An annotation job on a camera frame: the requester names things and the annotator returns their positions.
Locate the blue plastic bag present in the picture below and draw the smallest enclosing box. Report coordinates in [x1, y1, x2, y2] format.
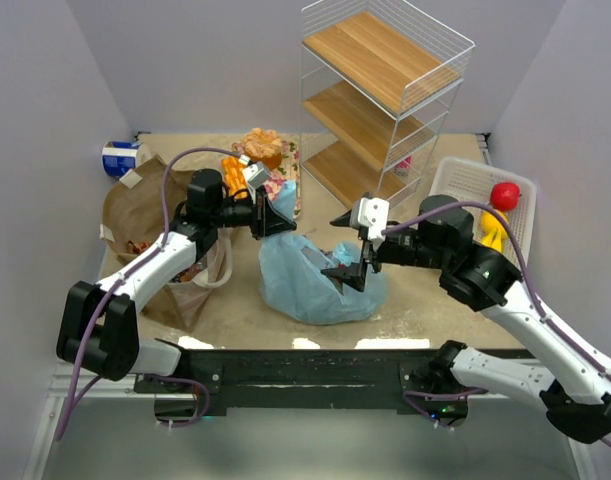
[257, 179, 389, 325]

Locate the brown paper grocery bag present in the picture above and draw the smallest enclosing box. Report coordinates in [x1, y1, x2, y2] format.
[101, 156, 233, 332]

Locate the red snack packet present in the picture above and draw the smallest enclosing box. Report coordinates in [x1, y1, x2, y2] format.
[125, 240, 152, 255]

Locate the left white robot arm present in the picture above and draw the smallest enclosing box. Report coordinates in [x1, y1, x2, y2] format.
[56, 163, 296, 381]

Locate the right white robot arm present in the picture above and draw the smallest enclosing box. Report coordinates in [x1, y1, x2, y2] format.
[322, 194, 611, 444]

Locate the floral pattern tray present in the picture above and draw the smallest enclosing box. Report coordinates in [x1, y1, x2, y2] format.
[229, 139, 303, 219]

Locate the peeled orange on cup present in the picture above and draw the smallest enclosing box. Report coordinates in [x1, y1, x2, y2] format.
[241, 127, 283, 170]

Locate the yellow lemon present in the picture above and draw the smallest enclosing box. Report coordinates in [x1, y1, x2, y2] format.
[479, 211, 504, 233]

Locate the white plastic fruit basket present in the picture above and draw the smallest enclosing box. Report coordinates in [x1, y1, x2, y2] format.
[429, 157, 537, 261]

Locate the yellow banana bunch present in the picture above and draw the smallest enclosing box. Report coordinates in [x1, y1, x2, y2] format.
[481, 226, 507, 253]

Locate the red apple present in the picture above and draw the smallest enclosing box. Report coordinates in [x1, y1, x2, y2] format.
[489, 182, 521, 212]

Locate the blue white paper roll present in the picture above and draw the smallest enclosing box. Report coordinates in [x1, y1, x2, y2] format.
[101, 141, 152, 179]

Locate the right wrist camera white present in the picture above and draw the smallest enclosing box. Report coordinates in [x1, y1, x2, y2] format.
[349, 197, 390, 250]

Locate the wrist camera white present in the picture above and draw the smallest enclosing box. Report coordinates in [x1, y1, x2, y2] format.
[242, 162, 270, 203]
[349, 197, 390, 250]

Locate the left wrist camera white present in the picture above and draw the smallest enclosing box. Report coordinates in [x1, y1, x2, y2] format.
[242, 162, 270, 203]

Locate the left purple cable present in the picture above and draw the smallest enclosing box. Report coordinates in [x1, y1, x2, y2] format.
[53, 147, 251, 441]

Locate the purple cable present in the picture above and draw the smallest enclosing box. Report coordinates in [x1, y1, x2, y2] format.
[382, 200, 611, 454]
[53, 147, 251, 441]

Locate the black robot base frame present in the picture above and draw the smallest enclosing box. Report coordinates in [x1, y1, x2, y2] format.
[134, 347, 536, 419]

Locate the white wire wooden shelf rack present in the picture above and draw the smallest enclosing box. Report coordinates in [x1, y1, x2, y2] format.
[299, 1, 476, 206]

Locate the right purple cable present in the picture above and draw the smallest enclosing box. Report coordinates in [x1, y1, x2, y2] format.
[382, 200, 611, 454]

